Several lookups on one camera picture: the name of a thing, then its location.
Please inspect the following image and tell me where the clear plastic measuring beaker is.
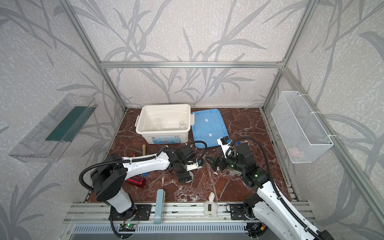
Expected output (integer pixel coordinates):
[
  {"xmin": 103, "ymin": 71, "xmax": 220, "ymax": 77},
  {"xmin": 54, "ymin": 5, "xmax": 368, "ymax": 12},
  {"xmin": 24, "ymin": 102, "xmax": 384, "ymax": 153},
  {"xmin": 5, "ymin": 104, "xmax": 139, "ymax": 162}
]
[{"xmin": 153, "ymin": 118, "xmax": 164, "ymax": 131}]

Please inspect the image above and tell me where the white wire mesh basket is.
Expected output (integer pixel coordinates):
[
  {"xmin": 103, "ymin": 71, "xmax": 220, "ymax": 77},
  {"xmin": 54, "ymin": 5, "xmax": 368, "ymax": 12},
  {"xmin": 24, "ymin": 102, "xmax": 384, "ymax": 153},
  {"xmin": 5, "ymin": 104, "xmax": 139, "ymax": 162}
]
[{"xmin": 271, "ymin": 91, "xmax": 334, "ymax": 164}]

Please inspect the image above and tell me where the small white ceramic dish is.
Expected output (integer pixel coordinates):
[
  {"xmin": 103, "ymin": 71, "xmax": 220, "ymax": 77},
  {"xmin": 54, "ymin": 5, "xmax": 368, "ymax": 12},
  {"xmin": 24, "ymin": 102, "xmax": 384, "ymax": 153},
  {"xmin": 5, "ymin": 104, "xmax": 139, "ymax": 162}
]
[{"xmin": 183, "ymin": 177, "xmax": 193, "ymax": 183}]

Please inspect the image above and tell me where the white plastic wash bottle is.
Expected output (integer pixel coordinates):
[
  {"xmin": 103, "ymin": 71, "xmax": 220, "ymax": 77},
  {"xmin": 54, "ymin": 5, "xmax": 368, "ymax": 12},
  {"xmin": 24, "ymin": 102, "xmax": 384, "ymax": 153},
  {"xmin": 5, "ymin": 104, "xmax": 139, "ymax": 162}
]
[{"xmin": 204, "ymin": 192, "xmax": 219, "ymax": 218}]

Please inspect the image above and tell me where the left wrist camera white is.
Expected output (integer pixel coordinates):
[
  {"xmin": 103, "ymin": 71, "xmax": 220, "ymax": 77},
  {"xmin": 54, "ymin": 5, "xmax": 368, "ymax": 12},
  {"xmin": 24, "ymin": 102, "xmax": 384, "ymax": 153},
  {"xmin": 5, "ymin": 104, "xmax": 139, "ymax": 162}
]
[{"xmin": 187, "ymin": 161, "xmax": 204, "ymax": 172}]

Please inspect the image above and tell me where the clear wall shelf green liner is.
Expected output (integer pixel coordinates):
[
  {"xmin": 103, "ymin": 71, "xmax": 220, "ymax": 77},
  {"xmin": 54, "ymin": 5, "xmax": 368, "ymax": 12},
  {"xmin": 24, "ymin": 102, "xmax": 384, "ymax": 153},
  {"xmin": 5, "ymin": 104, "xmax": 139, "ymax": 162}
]
[{"xmin": 9, "ymin": 94, "xmax": 98, "ymax": 163}]

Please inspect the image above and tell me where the small clear plastic cup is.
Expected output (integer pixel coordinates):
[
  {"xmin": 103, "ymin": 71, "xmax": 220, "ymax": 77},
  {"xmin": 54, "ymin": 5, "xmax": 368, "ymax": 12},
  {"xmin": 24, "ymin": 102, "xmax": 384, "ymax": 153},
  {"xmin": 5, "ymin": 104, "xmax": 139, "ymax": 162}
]
[{"xmin": 179, "ymin": 122, "xmax": 188, "ymax": 130}]

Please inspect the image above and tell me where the red cylindrical tool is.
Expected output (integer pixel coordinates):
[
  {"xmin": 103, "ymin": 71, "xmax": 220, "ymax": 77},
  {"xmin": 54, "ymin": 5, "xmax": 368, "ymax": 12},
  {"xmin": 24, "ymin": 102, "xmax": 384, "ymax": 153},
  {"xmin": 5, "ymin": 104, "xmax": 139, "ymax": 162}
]
[{"xmin": 125, "ymin": 176, "xmax": 147, "ymax": 188}]

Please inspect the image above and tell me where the blue plastic bin lid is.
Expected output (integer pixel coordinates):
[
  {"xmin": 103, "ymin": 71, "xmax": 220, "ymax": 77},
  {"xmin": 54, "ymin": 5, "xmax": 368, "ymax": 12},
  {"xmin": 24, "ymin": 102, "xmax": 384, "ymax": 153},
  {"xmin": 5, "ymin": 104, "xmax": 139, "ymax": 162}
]
[{"xmin": 191, "ymin": 109, "xmax": 229, "ymax": 148}]

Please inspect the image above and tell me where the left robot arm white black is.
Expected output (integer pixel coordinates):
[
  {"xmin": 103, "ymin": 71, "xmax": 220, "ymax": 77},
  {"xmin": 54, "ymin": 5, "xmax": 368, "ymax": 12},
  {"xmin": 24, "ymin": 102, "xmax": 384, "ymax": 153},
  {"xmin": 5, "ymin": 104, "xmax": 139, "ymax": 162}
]
[{"xmin": 79, "ymin": 145, "xmax": 203, "ymax": 221}]

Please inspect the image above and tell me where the pink object in basket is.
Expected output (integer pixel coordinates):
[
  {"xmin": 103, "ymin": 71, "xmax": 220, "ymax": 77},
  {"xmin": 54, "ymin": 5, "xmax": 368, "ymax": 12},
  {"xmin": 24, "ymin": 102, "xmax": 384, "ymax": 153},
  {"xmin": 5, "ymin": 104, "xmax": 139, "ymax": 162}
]
[{"xmin": 289, "ymin": 147, "xmax": 303, "ymax": 159}]

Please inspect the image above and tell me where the white plastic storage bin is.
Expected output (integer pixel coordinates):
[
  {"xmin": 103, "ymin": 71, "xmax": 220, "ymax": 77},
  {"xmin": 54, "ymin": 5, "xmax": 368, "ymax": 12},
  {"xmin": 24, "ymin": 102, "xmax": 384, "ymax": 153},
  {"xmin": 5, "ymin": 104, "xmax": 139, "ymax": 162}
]
[{"xmin": 135, "ymin": 104, "xmax": 195, "ymax": 145}]

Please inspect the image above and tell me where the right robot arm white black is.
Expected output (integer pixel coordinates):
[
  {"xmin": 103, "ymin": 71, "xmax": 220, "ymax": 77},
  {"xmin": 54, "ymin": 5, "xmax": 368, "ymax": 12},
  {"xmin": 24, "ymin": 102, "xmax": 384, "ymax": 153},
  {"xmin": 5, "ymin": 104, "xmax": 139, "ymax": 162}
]
[{"xmin": 211, "ymin": 140, "xmax": 333, "ymax": 240}]

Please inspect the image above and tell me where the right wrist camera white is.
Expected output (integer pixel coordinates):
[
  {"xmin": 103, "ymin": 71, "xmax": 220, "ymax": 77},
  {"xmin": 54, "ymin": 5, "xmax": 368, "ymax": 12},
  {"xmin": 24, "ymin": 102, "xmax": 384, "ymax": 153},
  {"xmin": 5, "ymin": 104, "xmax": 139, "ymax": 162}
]
[{"xmin": 217, "ymin": 136, "xmax": 233, "ymax": 159}]

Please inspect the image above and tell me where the light blue rectangular bar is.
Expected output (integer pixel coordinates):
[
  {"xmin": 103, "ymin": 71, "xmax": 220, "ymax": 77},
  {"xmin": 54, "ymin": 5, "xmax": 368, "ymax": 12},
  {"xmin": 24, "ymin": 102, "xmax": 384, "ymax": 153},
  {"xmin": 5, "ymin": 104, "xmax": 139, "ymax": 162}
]
[{"xmin": 154, "ymin": 189, "xmax": 165, "ymax": 225}]

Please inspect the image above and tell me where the wooden handle brush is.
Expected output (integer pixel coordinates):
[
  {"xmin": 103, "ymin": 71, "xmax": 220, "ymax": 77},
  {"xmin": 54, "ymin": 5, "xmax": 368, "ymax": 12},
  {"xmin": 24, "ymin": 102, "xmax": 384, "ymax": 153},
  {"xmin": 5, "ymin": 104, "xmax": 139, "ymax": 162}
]
[{"xmin": 142, "ymin": 144, "xmax": 147, "ymax": 156}]

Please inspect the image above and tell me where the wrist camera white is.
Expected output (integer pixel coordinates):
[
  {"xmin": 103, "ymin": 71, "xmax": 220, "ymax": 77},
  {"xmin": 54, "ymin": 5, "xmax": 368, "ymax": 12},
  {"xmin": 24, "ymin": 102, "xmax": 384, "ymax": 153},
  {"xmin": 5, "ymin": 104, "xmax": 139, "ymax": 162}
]
[
  {"xmin": 217, "ymin": 136, "xmax": 233, "ymax": 159},
  {"xmin": 187, "ymin": 161, "xmax": 204, "ymax": 172}
]

